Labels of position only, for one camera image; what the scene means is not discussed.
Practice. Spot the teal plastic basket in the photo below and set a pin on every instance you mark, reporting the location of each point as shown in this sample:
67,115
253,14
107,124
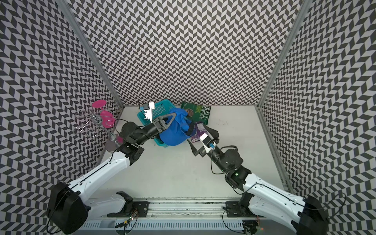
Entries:
161,108

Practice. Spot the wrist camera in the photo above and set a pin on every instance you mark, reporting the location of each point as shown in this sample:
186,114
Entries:
207,142
147,110

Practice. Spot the purple snack packet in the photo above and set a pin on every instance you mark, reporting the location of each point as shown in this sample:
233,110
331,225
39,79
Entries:
198,131

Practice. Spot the pink metal cup stand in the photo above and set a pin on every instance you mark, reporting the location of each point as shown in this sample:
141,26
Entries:
99,117

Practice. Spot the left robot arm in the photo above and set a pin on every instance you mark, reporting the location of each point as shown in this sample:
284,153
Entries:
70,204

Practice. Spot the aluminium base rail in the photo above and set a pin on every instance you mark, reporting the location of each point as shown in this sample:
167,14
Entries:
181,216

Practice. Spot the blue baseball cap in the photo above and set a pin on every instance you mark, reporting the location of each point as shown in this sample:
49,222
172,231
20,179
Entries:
180,129

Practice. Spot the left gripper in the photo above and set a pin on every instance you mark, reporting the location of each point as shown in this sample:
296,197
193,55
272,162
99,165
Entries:
161,126

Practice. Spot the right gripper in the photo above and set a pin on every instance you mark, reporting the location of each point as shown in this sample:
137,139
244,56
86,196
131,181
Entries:
201,151

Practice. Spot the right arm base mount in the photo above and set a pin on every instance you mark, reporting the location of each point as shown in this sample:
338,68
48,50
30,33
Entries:
236,209

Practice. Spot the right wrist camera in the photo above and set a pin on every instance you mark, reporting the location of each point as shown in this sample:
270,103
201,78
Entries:
207,142

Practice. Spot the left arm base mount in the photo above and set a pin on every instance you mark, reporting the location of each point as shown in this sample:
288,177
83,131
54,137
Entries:
130,206

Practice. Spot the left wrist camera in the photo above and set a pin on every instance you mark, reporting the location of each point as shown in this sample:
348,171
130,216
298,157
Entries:
147,110

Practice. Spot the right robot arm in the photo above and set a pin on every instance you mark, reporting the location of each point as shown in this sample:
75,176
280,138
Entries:
302,215

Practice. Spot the green crisps bag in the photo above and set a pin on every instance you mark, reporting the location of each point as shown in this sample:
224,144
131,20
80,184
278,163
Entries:
197,113

